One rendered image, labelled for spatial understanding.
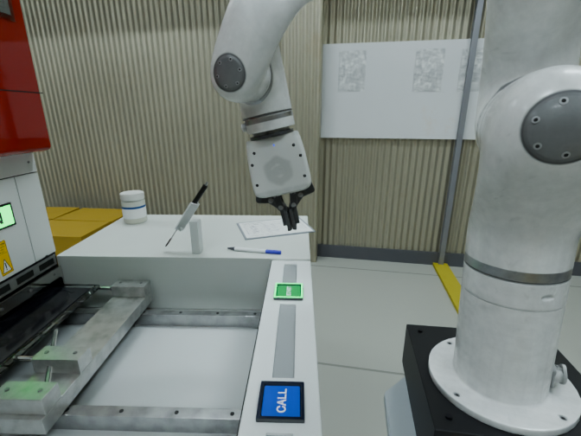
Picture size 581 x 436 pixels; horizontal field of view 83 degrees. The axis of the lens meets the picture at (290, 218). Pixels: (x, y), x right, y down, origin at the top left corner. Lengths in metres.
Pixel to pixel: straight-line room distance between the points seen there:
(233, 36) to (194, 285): 0.59
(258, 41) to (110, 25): 3.24
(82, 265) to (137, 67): 2.71
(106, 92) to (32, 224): 2.84
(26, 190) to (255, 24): 0.65
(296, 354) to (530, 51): 0.50
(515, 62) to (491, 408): 0.44
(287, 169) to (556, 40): 0.38
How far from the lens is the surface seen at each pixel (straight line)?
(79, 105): 3.88
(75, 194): 4.13
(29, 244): 0.93
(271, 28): 0.47
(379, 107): 2.88
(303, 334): 0.56
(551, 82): 0.40
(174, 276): 0.88
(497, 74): 0.54
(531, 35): 0.52
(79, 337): 0.80
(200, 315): 0.83
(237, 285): 0.85
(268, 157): 0.55
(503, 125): 0.40
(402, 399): 0.69
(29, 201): 0.93
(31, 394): 0.66
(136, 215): 1.14
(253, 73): 0.47
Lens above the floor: 1.30
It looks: 18 degrees down
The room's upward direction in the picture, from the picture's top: straight up
